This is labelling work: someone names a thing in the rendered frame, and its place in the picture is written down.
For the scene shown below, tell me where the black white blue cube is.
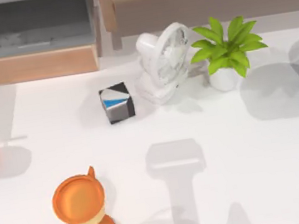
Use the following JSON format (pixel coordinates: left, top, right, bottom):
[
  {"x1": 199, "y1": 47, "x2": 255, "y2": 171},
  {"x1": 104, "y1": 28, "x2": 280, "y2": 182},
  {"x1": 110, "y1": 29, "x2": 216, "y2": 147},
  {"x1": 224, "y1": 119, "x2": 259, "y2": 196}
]
[{"x1": 97, "y1": 80, "x2": 137, "y2": 126}]

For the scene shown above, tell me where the white desk fan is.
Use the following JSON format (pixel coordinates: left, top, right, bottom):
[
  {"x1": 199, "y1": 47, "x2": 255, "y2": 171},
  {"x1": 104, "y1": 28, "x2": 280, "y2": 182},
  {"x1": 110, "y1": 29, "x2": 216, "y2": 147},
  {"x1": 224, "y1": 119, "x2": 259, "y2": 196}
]
[{"x1": 126, "y1": 20, "x2": 200, "y2": 109}]

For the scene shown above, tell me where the green plant in white pot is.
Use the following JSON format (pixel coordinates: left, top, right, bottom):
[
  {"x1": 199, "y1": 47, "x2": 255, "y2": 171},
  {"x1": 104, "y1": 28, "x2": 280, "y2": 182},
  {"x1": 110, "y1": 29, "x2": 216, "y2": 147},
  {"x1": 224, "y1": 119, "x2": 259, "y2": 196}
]
[{"x1": 184, "y1": 9, "x2": 274, "y2": 96}]

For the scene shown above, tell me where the orange trophy cup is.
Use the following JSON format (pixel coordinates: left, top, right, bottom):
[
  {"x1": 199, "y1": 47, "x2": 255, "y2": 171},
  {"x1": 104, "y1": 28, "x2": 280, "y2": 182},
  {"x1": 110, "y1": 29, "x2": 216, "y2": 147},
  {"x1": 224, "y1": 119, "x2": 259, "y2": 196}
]
[{"x1": 47, "y1": 163, "x2": 117, "y2": 224}]

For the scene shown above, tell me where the pale wooden drawer front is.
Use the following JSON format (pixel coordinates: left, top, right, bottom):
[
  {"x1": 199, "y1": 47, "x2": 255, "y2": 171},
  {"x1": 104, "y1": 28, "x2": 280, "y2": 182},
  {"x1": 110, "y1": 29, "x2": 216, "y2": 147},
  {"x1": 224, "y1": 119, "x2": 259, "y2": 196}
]
[{"x1": 0, "y1": 42, "x2": 101, "y2": 86}]

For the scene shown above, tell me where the wooden open shelf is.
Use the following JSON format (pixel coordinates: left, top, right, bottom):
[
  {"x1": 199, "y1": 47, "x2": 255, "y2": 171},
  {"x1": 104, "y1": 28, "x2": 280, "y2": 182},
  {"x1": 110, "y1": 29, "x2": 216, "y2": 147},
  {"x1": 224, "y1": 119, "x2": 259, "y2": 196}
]
[{"x1": 98, "y1": 0, "x2": 299, "y2": 52}]

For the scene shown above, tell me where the pulled out wooden drawer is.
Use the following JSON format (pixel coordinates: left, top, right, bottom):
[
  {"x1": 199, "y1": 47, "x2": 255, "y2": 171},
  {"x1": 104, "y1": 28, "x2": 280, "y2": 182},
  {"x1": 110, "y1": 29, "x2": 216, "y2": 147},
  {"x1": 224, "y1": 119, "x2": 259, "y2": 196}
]
[{"x1": 0, "y1": 0, "x2": 107, "y2": 86}]

